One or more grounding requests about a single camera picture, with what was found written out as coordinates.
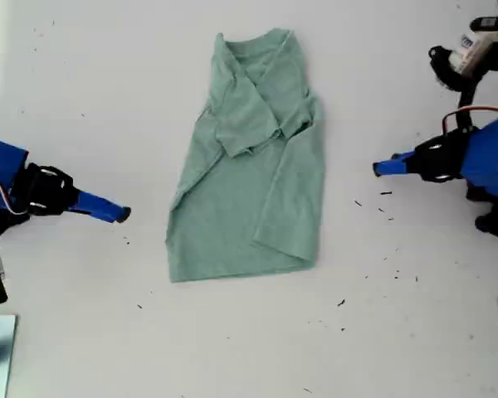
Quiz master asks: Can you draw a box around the green t-shirt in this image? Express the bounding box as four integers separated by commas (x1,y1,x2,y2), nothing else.
165,27,327,284

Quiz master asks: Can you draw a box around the large steel plate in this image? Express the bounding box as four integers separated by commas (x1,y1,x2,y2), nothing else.
0,313,20,398

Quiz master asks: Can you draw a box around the red and white wire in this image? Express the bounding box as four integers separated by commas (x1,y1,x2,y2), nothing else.
0,168,29,217
441,105,498,138

